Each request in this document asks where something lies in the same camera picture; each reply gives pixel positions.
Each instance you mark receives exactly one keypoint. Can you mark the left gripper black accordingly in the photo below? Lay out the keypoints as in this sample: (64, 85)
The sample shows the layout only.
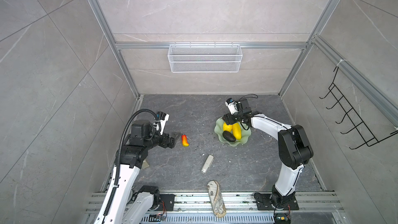
(165, 143)

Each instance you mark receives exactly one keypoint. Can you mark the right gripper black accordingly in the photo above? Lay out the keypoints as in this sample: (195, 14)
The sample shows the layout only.
(228, 118)

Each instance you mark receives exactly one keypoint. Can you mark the yellow fake long fruit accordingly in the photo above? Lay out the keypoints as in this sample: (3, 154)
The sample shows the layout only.
(236, 130)

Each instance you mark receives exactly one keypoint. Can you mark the yellow fake round fruit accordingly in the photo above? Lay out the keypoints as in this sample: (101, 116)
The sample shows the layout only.
(227, 127)

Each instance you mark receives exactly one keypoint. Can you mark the dark fake avocado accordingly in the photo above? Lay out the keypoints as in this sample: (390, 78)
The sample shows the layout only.
(229, 137)

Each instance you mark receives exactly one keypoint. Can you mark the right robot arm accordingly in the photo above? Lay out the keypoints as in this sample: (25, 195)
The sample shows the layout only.
(294, 151)

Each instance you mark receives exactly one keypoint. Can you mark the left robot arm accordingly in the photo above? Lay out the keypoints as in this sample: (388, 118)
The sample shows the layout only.
(120, 205)

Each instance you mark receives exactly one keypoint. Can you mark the red yellow fake mango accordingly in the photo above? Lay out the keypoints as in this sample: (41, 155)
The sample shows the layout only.
(184, 141)

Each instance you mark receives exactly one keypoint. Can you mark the light green wavy bowl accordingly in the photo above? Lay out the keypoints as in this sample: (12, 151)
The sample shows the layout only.
(245, 133)

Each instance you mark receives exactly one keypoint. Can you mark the white remote-like stick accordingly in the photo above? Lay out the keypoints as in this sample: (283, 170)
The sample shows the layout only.
(207, 164)

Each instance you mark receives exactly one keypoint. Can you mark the beige patterned slipper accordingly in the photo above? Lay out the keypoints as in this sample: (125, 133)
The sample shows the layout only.
(216, 199)

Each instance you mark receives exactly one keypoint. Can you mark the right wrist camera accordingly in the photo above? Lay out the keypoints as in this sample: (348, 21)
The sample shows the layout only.
(240, 106)

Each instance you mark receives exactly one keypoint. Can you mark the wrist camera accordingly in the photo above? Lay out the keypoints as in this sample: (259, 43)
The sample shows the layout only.
(160, 121)
(240, 106)

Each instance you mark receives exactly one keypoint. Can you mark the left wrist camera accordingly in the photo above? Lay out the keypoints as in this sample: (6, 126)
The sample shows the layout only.
(160, 121)

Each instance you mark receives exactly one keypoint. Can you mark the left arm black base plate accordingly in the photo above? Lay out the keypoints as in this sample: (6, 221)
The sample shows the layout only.
(163, 201)

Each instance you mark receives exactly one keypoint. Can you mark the white wire mesh basket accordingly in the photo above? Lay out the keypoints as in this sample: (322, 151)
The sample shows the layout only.
(205, 58)

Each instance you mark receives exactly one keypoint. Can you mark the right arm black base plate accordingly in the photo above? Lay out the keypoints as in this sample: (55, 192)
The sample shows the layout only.
(269, 202)

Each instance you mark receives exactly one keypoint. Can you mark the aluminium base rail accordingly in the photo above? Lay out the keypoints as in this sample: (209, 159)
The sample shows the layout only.
(235, 202)

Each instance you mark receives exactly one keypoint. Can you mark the black wire hook rack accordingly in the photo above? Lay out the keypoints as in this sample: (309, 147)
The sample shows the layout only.
(352, 116)

